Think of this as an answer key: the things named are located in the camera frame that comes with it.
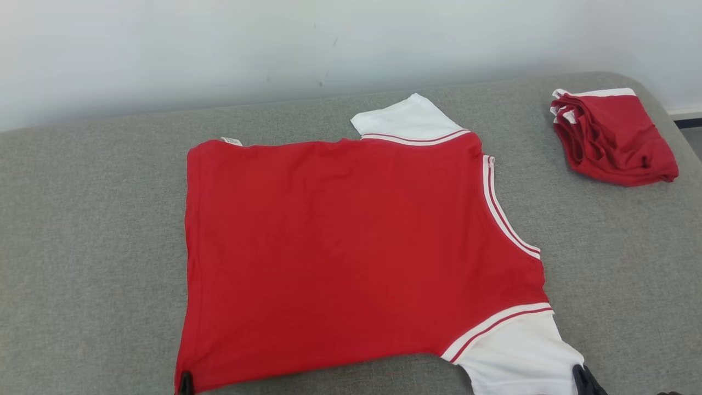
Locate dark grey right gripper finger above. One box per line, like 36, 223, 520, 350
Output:
572, 364, 608, 395

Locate red Bulls basketball jersey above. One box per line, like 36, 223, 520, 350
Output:
174, 93, 586, 395

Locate grey fabric sofa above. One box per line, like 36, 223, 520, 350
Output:
0, 71, 702, 395

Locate folded red shorts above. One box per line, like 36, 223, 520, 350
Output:
550, 88, 680, 187

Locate white skirting board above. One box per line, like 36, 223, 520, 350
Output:
666, 107, 702, 130

